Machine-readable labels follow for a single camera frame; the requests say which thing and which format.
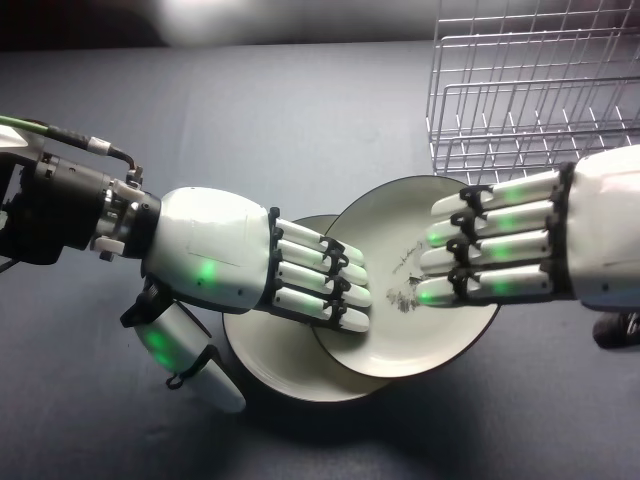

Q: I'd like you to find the white wire dish rack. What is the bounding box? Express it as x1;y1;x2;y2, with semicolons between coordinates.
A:
425;0;640;186

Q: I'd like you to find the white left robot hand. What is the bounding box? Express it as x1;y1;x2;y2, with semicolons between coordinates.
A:
119;185;374;415

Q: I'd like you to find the white plate with dark rim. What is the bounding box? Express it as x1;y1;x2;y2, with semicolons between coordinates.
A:
308;174;502;389
221;213;401;405

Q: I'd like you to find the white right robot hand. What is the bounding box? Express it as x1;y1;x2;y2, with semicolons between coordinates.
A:
417;143;640;350

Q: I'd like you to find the grey table cloth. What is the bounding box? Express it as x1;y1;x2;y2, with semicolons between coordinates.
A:
0;39;640;480

